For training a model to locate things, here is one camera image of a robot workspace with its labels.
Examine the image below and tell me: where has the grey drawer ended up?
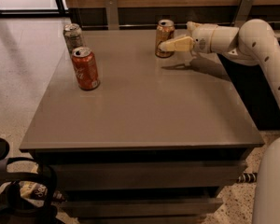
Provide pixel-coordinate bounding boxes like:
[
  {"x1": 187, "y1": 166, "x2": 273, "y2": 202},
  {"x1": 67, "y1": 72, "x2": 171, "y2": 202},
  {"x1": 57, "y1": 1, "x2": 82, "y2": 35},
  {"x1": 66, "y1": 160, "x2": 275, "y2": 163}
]
[
  {"x1": 52, "y1": 161, "x2": 246, "y2": 190},
  {"x1": 62, "y1": 198, "x2": 223, "y2": 218}
]

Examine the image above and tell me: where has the red soda can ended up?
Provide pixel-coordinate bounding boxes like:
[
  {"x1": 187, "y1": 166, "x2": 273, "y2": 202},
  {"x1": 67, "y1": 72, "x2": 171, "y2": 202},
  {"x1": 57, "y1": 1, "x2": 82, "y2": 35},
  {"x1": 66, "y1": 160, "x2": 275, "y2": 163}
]
[{"x1": 71, "y1": 47, "x2": 100, "y2": 91}]

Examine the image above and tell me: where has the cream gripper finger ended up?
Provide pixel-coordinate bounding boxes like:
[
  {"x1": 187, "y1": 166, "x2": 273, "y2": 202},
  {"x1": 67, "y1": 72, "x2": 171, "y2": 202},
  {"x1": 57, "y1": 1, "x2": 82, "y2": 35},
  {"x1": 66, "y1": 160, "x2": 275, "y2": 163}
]
[
  {"x1": 159, "y1": 35, "x2": 194, "y2": 52},
  {"x1": 187, "y1": 21, "x2": 201, "y2": 32}
]

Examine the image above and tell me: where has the left metal bracket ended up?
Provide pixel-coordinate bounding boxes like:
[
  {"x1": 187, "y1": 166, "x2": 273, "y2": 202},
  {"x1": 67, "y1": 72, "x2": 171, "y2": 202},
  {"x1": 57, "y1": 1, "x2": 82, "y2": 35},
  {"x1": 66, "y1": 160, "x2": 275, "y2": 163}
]
[{"x1": 105, "y1": 0, "x2": 119, "y2": 30}]

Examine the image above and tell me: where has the metal bracket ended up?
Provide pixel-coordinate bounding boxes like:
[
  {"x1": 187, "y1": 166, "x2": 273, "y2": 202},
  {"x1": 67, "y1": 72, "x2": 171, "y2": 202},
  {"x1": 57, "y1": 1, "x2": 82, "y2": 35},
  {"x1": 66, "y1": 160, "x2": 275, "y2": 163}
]
[
  {"x1": 105, "y1": 0, "x2": 119, "y2": 30},
  {"x1": 232, "y1": 0, "x2": 254, "y2": 27}
]

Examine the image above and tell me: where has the black office chair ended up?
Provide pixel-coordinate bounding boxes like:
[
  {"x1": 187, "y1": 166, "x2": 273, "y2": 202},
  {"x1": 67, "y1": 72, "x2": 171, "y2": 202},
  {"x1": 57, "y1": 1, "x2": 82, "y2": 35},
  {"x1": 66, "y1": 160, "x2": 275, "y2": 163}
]
[{"x1": 0, "y1": 138, "x2": 65, "y2": 224}]

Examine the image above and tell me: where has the striped black white stick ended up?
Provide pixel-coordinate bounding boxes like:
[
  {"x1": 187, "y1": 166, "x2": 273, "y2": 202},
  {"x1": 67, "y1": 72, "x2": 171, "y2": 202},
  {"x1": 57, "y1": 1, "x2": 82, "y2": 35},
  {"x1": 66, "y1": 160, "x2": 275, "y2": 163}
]
[{"x1": 237, "y1": 173, "x2": 258, "y2": 183}]

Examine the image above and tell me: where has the orange gold soda can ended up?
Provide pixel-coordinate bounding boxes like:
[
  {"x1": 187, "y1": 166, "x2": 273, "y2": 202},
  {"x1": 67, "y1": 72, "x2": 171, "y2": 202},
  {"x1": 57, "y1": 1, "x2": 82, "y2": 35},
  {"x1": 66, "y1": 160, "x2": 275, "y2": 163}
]
[{"x1": 155, "y1": 20, "x2": 175, "y2": 58}]

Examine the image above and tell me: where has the right metal bracket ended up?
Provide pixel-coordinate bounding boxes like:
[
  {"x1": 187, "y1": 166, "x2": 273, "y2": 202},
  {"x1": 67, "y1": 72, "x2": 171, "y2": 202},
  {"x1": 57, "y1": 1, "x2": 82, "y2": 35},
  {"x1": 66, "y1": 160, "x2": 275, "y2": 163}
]
[{"x1": 232, "y1": 0, "x2": 254, "y2": 27}]

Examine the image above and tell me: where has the silver green soda can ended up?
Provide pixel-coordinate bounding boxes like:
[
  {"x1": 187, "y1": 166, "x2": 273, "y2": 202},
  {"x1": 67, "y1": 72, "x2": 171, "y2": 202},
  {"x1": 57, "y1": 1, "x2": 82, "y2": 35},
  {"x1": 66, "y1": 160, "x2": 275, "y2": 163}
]
[{"x1": 63, "y1": 23, "x2": 84, "y2": 53}]

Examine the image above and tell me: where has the grey upper drawer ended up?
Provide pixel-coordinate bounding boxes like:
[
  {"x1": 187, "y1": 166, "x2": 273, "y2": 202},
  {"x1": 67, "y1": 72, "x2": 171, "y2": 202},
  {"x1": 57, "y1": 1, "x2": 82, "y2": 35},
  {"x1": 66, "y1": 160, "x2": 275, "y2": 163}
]
[{"x1": 52, "y1": 161, "x2": 246, "y2": 190}]

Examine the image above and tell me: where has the grey lower drawer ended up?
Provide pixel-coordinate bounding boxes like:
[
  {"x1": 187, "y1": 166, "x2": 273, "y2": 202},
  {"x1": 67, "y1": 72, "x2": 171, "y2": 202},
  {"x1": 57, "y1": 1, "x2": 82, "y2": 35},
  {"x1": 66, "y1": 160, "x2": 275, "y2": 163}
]
[{"x1": 62, "y1": 198, "x2": 223, "y2": 218}]

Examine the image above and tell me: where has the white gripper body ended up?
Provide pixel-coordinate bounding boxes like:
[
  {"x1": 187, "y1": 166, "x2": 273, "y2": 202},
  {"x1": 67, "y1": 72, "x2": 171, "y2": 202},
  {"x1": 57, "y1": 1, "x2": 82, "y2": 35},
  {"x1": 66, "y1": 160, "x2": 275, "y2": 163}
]
[{"x1": 192, "y1": 23, "x2": 217, "y2": 53}]

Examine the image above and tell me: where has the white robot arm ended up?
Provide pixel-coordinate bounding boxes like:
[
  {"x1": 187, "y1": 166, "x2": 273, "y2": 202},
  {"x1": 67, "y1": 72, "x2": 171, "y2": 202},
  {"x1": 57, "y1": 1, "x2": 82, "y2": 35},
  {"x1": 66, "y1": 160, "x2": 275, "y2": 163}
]
[{"x1": 157, "y1": 19, "x2": 280, "y2": 224}]

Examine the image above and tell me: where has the crumpled snack bag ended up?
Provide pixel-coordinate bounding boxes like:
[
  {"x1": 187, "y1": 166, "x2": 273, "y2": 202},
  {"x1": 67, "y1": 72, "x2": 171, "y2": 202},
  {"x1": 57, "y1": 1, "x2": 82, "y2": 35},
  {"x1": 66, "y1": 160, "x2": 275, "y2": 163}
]
[{"x1": 20, "y1": 181, "x2": 65, "y2": 203}]

